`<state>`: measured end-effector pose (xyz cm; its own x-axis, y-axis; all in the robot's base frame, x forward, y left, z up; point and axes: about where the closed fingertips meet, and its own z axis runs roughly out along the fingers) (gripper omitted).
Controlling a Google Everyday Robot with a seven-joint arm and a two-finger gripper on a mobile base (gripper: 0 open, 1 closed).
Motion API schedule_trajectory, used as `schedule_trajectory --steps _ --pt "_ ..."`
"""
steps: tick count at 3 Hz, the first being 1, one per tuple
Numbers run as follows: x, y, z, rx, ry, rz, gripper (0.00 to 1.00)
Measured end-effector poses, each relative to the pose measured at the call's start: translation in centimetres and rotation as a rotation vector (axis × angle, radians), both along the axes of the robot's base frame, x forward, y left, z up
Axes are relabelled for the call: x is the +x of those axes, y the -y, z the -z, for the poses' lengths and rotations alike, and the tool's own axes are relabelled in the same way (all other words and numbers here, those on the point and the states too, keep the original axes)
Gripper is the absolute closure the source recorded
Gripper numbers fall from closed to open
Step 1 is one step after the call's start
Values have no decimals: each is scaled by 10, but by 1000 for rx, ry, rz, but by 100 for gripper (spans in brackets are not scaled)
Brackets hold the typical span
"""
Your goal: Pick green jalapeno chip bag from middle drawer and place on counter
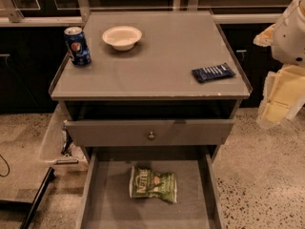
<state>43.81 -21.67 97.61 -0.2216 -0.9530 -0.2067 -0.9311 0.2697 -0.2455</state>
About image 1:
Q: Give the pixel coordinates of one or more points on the round metal drawer knob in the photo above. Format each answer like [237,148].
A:
[151,136]

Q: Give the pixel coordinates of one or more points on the snack bags in bin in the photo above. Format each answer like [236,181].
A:
[68,146]

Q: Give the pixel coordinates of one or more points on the black metal bar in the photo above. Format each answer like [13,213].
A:
[49,176]

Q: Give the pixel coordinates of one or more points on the green jalapeno chip bag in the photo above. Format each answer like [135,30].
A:
[148,183]

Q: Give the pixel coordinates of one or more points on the grey open middle drawer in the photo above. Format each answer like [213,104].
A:
[106,200]

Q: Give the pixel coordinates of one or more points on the dark blue snack bar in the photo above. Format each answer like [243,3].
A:
[207,74]

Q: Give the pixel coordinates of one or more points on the blue Pepsi can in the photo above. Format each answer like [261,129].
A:
[77,46]

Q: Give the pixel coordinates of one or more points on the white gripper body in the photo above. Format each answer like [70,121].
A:
[290,38]

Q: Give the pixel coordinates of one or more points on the clear plastic bin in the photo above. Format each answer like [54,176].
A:
[53,144]

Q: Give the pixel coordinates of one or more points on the grey top drawer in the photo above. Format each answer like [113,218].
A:
[96,133]

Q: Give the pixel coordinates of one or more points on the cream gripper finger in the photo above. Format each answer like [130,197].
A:
[265,38]
[283,96]

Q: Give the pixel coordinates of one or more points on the grey drawer cabinet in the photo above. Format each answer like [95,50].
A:
[153,80]

